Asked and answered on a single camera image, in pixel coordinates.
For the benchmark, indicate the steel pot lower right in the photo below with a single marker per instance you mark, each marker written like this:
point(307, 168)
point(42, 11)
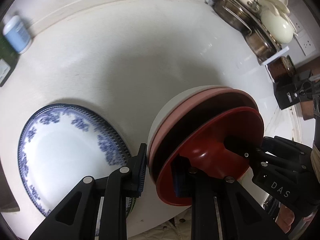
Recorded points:
point(261, 46)

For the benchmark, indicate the blue hand soap bottle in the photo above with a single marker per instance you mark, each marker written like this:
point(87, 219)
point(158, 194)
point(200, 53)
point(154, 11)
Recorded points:
point(16, 33)

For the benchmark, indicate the right hand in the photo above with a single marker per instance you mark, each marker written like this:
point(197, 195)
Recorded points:
point(285, 218)

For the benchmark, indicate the black knife block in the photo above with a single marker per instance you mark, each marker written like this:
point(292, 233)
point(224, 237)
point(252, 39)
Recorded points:
point(285, 88)

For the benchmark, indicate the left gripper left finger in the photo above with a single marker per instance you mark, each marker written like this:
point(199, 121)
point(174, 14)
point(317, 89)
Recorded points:
point(97, 204)

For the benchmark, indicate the steel pot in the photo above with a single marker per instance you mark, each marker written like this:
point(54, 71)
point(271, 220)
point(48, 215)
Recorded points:
point(234, 15)
point(261, 46)

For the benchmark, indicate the small blue floral plate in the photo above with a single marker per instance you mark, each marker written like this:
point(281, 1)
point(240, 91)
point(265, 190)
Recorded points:
point(59, 145)

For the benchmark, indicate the white wall socket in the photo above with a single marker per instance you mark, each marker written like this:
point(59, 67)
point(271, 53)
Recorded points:
point(303, 39)

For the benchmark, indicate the cream ceramic pot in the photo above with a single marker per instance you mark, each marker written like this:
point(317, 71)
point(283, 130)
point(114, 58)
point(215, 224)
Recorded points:
point(274, 16)

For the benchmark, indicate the chili sauce glass jar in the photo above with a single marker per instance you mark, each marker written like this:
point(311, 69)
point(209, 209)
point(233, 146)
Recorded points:
point(281, 68)

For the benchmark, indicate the red and black bowl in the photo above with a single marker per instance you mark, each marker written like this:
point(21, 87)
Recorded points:
point(205, 150)

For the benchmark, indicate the black scissors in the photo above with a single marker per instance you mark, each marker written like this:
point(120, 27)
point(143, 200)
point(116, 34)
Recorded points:
point(304, 89)

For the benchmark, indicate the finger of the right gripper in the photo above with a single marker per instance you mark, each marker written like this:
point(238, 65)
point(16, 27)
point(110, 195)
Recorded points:
point(247, 148)

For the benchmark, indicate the pink bowl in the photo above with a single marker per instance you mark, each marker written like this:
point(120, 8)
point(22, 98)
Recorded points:
point(195, 111)

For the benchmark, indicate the steel pot lower left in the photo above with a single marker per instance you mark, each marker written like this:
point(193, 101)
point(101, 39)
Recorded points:
point(234, 15)

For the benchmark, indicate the green dish soap bottle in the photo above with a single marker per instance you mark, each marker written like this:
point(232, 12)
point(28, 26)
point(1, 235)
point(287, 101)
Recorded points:
point(9, 59)

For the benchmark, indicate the cream white bowl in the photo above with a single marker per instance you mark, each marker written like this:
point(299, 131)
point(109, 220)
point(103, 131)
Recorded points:
point(170, 106)

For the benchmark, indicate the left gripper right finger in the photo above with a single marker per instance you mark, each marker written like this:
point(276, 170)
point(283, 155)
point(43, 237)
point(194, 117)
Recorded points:
point(221, 208)

